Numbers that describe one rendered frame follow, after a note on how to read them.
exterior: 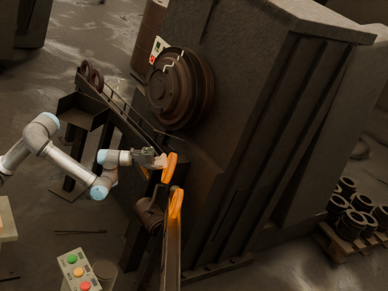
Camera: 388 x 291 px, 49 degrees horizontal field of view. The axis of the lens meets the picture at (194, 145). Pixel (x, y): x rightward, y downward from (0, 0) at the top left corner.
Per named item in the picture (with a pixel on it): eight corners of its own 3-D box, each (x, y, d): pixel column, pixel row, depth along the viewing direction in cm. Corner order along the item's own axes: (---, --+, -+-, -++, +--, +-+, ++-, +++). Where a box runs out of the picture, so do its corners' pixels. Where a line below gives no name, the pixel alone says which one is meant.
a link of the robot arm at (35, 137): (18, 128, 189) (110, 192, 197) (31, 118, 198) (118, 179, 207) (8, 145, 194) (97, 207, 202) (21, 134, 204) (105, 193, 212)
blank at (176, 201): (173, 217, 231) (167, 215, 230) (181, 189, 233) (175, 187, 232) (177, 219, 215) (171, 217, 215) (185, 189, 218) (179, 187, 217)
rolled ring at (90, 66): (91, 64, 322) (95, 65, 324) (82, 56, 334) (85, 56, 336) (87, 88, 330) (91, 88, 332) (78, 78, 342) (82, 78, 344)
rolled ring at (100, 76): (101, 74, 310) (106, 74, 312) (91, 65, 322) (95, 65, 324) (97, 98, 317) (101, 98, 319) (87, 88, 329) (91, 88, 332)
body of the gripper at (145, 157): (153, 155, 205) (128, 153, 204) (153, 170, 209) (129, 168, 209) (155, 147, 211) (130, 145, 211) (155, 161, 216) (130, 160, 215)
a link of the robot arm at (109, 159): (100, 160, 216) (99, 145, 211) (122, 161, 216) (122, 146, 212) (97, 168, 209) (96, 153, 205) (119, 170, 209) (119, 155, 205)
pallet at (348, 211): (249, 172, 420) (268, 135, 399) (303, 167, 469) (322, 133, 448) (338, 265, 343) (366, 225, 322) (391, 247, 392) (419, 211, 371)
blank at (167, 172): (177, 148, 217) (171, 146, 217) (177, 163, 203) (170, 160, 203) (167, 174, 223) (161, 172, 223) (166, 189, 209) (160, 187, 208)
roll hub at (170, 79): (146, 97, 254) (160, 54, 241) (170, 123, 237) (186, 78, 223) (138, 97, 251) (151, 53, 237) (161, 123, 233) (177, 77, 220)
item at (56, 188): (58, 174, 323) (77, 90, 289) (88, 190, 319) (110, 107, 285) (41, 186, 306) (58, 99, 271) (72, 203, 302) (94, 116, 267)
